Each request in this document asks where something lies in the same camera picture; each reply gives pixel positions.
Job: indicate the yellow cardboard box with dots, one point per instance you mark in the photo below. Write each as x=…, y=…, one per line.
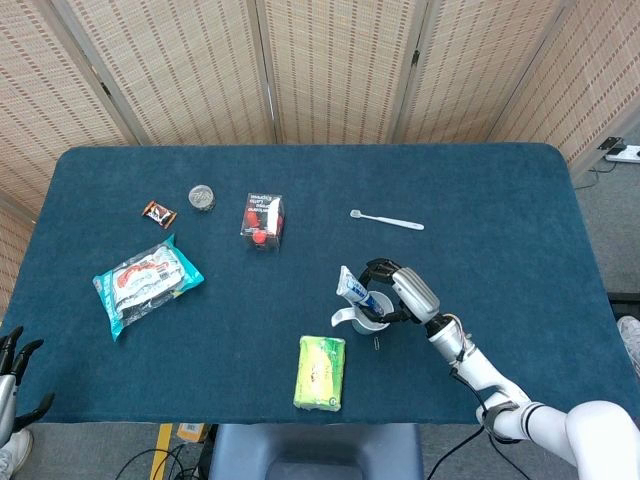
x=192, y=432

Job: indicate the white power strip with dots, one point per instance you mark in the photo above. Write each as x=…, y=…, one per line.
x=627, y=154

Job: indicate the black table foot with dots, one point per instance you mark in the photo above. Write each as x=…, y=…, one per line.
x=625, y=297

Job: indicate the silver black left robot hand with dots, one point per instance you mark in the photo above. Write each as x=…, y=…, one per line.
x=7, y=405

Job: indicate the white sneaker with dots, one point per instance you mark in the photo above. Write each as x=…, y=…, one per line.
x=15, y=452
x=631, y=335

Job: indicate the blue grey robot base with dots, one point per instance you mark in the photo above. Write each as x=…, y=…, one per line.
x=315, y=450

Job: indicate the teal silver snack package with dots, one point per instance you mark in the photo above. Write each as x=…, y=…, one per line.
x=145, y=285

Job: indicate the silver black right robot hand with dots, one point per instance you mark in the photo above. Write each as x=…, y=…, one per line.
x=415, y=295

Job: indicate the black power adapter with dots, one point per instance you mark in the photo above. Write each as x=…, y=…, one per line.
x=612, y=144

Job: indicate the brown candy wrapper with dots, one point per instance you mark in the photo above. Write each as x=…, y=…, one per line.
x=159, y=213

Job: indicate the green yellow tissue pack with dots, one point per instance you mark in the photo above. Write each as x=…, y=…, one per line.
x=320, y=372

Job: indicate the clear box with red bottles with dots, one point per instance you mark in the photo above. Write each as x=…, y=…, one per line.
x=262, y=220

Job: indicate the blue white toothpaste tube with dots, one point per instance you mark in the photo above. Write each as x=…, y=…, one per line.
x=352, y=290

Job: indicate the dark blue tablecloth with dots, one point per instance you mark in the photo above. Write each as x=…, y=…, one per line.
x=450, y=175

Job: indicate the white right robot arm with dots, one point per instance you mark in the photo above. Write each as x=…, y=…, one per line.
x=600, y=430

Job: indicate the woven folding screen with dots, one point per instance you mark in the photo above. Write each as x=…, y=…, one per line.
x=325, y=70

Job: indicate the white toothbrush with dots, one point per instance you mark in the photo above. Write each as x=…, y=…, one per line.
x=385, y=218

